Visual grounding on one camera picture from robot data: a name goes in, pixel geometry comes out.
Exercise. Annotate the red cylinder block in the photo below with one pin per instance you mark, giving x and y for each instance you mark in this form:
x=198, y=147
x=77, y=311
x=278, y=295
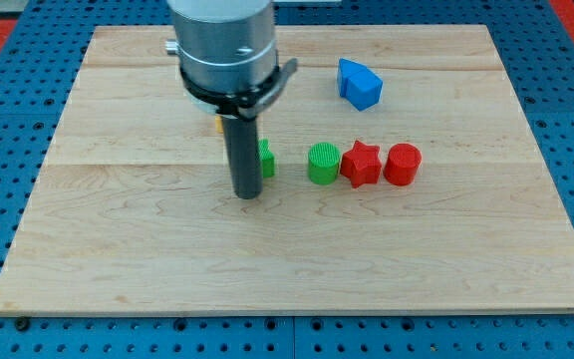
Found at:
x=403, y=162

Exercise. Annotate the red star block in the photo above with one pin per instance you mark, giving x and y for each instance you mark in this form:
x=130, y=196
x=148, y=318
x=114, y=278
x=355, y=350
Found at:
x=361, y=164

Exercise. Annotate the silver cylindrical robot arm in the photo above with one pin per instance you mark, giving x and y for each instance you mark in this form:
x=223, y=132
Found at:
x=228, y=60

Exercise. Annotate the light wooden board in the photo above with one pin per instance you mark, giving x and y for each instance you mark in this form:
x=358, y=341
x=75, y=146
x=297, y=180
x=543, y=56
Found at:
x=133, y=213

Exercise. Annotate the yellow block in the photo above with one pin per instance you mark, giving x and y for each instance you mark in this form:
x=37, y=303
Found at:
x=219, y=124

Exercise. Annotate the blue pentagon block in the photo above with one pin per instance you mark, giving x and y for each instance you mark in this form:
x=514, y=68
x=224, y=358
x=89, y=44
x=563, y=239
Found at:
x=346, y=69

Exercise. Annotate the green star block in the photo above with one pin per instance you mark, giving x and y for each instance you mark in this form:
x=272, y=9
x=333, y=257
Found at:
x=267, y=159

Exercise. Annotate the blue cube block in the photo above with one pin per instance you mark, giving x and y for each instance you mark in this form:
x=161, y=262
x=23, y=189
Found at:
x=364, y=89

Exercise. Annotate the green cylinder block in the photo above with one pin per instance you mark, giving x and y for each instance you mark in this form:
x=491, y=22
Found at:
x=323, y=163

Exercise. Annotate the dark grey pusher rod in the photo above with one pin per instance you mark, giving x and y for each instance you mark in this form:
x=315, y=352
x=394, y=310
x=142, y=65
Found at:
x=241, y=140

